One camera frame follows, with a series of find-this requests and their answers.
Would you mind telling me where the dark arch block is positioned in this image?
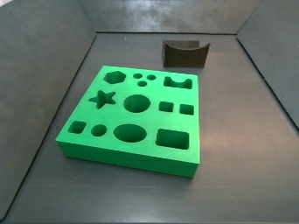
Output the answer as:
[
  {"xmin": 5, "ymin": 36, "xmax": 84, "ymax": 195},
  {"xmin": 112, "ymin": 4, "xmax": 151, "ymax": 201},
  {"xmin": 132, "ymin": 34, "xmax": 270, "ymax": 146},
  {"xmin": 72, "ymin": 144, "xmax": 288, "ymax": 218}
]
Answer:
[{"xmin": 163, "ymin": 40, "xmax": 211, "ymax": 68}]

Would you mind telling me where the green shape sorter block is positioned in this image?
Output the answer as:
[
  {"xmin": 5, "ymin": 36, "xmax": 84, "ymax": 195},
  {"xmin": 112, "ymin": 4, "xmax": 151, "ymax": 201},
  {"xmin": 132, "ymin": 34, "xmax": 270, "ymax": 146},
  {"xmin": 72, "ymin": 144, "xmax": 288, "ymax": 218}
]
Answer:
[{"xmin": 56, "ymin": 66, "xmax": 200, "ymax": 178}]

